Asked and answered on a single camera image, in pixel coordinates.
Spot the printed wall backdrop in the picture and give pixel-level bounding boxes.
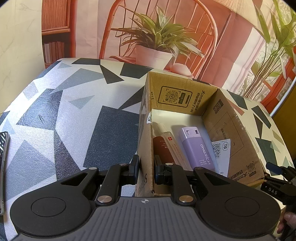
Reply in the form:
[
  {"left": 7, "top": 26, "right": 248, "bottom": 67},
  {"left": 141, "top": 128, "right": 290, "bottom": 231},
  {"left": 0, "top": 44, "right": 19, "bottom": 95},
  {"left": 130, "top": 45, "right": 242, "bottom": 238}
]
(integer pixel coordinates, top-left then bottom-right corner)
[{"left": 41, "top": 0, "right": 296, "bottom": 116}]

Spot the geometric patterned tablecloth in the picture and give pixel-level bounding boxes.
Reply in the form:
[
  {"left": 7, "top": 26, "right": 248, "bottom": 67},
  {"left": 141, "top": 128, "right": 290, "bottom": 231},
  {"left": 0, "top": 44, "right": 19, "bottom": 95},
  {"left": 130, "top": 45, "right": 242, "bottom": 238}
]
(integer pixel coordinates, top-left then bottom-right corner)
[{"left": 0, "top": 57, "right": 293, "bottom": 241}]

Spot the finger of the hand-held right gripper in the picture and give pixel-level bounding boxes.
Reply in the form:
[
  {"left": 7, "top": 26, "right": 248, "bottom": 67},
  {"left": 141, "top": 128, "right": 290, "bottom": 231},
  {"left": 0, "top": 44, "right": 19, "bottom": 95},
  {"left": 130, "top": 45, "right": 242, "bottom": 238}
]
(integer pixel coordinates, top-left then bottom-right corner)
[{"left": 265, "top": 162, "right": 296, "bottom": 181}]

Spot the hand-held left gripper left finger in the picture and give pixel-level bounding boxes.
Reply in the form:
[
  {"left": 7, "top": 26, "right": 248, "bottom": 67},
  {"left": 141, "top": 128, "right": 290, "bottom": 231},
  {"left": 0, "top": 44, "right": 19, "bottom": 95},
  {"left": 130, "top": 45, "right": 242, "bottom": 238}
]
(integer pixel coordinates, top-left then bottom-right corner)
[{"left": 60, "top": 155, "right": 140, "bottom": 207}]

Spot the dark red box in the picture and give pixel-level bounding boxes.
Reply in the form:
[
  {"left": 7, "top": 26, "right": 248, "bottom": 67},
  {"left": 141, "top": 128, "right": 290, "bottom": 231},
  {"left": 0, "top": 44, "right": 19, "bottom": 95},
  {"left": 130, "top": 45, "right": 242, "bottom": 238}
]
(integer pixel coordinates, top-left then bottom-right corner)
[{"left": 153, "top": 136, "right": 176, "bottom": 166}]

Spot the silver-edged phone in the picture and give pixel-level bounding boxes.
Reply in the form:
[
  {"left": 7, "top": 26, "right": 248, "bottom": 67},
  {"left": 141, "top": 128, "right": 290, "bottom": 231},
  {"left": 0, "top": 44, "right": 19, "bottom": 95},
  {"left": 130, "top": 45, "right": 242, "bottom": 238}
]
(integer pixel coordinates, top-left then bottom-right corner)
[{"left": 0, "top": 131, "right": 11, "bottom": 215}]

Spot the person's right hand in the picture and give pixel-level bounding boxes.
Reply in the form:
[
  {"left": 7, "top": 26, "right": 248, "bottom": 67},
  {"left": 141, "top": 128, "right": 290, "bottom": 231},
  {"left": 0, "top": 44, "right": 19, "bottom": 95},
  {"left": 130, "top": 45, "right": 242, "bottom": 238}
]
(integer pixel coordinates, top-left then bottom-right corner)
[{"left": 279, "top": 212, "right": 296, "bottom": 241}]

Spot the white printed card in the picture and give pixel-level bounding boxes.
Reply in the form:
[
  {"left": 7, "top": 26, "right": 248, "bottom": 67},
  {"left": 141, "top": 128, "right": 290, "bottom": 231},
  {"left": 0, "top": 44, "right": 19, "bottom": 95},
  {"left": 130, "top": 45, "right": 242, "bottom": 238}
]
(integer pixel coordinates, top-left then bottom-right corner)
[{"left": 211, "top": 138, "right": 232, "bottom": 178}]

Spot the clear lip gloss tube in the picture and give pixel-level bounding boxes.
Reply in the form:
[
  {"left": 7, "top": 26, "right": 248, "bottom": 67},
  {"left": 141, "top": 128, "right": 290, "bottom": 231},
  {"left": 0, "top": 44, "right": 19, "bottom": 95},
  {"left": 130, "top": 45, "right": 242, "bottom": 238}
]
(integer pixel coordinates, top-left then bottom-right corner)
[{"left": 155, "top": 123, "right": 189, "bottom": 169}]

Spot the purple bottle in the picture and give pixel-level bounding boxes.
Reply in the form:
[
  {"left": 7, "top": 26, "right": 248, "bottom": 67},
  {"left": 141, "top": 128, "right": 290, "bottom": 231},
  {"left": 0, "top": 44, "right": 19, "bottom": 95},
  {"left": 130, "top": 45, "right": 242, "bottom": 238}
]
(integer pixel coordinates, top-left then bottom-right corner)
[{"left": 178, "top": 126, "right": 219, "bottom": 173}]

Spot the white marble-look panel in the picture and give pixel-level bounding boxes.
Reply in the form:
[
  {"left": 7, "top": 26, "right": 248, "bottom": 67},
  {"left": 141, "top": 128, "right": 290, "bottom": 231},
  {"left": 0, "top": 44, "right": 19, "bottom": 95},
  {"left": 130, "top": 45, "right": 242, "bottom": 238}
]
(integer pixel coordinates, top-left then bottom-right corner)
[{"left": 0, "top": 0, "right": 47, "bottom": 112}]

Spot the brown cardboard box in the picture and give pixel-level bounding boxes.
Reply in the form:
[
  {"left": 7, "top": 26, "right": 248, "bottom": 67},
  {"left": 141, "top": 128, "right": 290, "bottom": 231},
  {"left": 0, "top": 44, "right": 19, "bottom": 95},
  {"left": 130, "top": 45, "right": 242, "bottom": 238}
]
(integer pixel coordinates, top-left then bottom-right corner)
[{"left": 135, "top": 71, "right": 265, "bottom": 197}]

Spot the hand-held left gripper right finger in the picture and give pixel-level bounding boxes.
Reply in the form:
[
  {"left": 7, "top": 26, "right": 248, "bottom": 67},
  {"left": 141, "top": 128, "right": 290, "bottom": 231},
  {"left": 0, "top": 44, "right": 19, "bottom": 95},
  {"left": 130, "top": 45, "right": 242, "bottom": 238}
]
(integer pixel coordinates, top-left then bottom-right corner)
[{"left": 154, "top": 155, "right": 232, "bottom": 206}]

